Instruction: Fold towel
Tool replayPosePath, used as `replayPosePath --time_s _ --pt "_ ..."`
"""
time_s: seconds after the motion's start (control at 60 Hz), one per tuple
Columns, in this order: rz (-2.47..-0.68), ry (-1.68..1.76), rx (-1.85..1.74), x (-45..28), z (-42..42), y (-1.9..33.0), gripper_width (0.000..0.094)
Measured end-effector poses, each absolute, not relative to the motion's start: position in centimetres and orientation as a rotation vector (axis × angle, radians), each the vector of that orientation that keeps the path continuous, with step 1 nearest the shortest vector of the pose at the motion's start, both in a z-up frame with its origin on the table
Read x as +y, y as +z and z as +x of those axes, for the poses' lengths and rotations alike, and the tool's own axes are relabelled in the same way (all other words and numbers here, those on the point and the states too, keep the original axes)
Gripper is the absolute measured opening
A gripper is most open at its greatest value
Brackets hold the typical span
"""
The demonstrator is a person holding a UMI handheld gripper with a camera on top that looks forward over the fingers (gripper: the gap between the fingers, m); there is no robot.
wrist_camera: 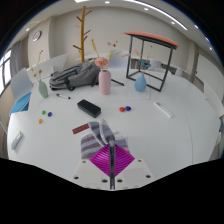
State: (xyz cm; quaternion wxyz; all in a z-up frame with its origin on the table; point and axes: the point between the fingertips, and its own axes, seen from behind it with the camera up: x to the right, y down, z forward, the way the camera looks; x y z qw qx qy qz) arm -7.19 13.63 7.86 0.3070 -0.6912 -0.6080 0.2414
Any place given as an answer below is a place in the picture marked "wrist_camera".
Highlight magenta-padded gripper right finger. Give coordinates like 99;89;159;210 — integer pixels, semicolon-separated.
111;139;155;191

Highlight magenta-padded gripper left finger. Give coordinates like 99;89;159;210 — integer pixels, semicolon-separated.
71;141;113;191

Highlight grey and pink striped towel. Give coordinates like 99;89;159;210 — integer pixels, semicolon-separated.
80;118;130;160

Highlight small red flat bar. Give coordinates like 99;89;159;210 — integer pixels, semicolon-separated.
71;123;90;135

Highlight black rectangular case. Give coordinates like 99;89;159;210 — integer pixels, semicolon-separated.
76;98;102;119

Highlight white flat stick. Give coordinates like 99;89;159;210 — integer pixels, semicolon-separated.
153;101;174;120

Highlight black and white marker pen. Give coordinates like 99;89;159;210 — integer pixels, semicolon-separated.
55;93;72;101

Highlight pink ceramic vase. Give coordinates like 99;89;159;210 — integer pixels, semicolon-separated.
98;68;112;96

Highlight blue ceramic vase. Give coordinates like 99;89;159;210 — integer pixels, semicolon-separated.
134;73;148;93

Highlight white remote control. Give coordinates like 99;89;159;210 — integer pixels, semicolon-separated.
10;130;25;151

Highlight grey backpack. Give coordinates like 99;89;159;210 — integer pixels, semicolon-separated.
48;59;101;92

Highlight green ceramic vase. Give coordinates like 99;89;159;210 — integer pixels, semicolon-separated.
37;80;49;99

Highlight thin dried stems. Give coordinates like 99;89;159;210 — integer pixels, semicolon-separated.
133;44;154;76

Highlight pink flower bouquet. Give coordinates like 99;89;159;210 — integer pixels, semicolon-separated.
90;38;123;71

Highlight white chair with blue cushion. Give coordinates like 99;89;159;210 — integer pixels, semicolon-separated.
9;67;34;116

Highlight white desk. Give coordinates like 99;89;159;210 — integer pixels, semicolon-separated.
33;53;69;81

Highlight dried beige flower stems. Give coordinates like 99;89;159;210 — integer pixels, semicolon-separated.
30;49;44;83

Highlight grey curtain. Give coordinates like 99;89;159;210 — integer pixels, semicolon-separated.
9;49;23;79

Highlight wooden coat rack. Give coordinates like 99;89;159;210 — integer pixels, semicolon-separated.
72;5;93;63

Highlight window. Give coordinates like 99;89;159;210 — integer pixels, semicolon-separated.
0;49;13;96

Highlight ceiling lights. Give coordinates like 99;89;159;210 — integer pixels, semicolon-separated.
24;0;214;51

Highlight black frame orange-topped side table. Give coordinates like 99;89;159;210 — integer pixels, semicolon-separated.
123;31;180;93

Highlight round wall clock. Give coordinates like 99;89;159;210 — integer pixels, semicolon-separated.
32;30;43;43

